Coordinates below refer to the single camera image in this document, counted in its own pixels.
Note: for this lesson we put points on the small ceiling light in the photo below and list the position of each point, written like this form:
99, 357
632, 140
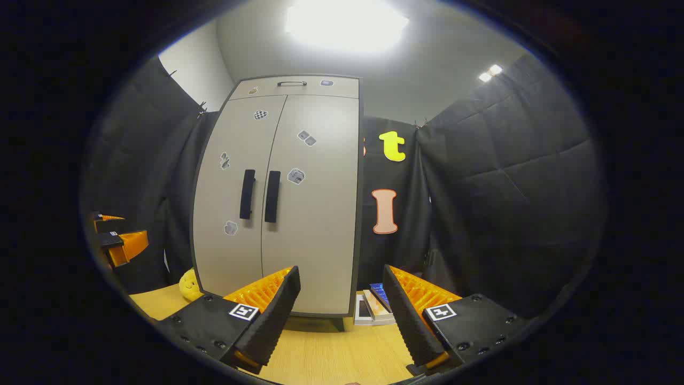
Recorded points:
490, 73

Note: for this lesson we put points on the beige orange book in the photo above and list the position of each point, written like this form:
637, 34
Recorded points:
377, 307

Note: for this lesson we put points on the yellow plush toy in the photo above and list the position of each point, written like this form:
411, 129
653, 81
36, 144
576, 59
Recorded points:
189, 286

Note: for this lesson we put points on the black backdrop cloth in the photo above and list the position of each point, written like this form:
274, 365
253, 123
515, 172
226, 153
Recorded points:
507, 187

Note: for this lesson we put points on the large ceiling light panel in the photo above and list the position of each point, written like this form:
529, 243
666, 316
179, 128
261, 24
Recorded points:
347, 24

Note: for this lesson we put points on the white flat book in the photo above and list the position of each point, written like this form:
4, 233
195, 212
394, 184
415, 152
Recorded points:
363, 316

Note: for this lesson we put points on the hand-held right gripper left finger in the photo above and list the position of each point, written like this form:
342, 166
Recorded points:
278, 310

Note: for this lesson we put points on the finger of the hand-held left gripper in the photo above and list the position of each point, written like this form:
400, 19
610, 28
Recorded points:
131, 246
109, 225

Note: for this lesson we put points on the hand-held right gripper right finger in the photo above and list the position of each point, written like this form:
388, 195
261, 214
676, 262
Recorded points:
406, 321

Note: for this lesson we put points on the grey cabinet door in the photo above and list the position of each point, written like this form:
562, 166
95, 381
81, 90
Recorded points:
230, 187
320, 224

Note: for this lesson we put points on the grey double-door shoe cabinet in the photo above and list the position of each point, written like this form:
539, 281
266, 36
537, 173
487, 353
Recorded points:
267, 90

